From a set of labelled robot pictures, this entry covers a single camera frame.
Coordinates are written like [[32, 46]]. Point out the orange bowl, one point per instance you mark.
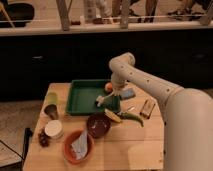
[[68, 152]]

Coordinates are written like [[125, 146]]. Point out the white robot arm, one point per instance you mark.
[[187, 115]]

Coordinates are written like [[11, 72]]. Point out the green plastic tray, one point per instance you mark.
[[82, 96]]

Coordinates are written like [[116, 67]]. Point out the white round container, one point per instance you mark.
[[54, 129]]

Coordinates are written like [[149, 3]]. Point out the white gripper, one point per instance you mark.
[[118, 84]]

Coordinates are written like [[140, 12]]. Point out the dark grape bunch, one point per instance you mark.
[[43, 139]]

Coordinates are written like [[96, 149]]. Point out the white crumpled paper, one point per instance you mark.
[[80, 145]]

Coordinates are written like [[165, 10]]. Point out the small wooden box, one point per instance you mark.
[[147, 108]]

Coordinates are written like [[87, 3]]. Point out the yellow green cup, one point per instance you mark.
[[51, 98]]

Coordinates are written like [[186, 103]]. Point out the orange ball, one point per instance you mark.
[[108, 87]]

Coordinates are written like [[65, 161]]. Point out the yellow corn cob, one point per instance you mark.
[[112, 116]]

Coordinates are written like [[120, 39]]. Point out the dark red bowl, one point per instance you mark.
[[98, 125]]

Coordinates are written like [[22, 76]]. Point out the green chili pepper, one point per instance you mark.
[[129, 116]]

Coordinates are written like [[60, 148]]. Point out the blue sponge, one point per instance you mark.
[[127, 94]]

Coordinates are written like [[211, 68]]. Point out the white dish brush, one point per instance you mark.
[[101, 99]]

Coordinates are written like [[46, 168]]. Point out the black table clamp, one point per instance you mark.
[[28, 133]]

